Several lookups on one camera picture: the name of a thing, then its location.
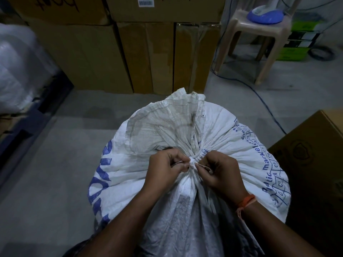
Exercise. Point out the person's right hand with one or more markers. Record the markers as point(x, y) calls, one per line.
point(223, 176)

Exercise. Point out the person's left hand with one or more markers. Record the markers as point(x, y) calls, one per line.
point(160, 171)

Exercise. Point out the person's left fingers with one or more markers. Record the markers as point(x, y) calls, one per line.
point(180, 158)

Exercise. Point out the person's right fingers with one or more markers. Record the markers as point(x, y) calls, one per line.
point(205, 161)

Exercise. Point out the person's right forearm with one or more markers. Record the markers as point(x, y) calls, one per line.
point(273, 232)

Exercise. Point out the person's left forearm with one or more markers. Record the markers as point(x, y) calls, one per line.
point(126, 224)

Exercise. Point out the white woven sack blue print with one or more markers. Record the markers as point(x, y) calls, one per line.
point(160, 125)

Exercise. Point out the orange thread wristband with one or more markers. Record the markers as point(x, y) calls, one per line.
point(246, 201)

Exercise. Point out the cardboard box with clear tape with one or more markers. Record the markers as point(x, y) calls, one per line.
point(195, 53)

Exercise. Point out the tall narrow cardboard box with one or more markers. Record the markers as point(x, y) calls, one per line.
point(150, 56)

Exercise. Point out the cardboard box with round emblem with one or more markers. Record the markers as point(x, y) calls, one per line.
point(313, 168)

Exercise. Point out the large plain cardboard box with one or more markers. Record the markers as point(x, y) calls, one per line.
point(85, 56)

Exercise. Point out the beige plastic stool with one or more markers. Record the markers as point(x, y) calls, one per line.
point(264, 29)

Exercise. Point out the cardboard box with barcode label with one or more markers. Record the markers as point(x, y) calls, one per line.
point(171, 9)

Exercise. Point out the green and black boxes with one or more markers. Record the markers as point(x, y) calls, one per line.
point(300, 42)

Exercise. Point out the dark blue pallet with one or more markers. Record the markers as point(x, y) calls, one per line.
point(29, 123)

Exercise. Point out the blue and white device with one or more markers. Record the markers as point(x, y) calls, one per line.
point(265, 15)

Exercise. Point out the white plastic wrapped bundle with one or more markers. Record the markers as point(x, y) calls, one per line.
point(21, 66)

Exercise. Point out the cardboard box with scribble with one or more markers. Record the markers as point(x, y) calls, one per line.
point(59, 9)

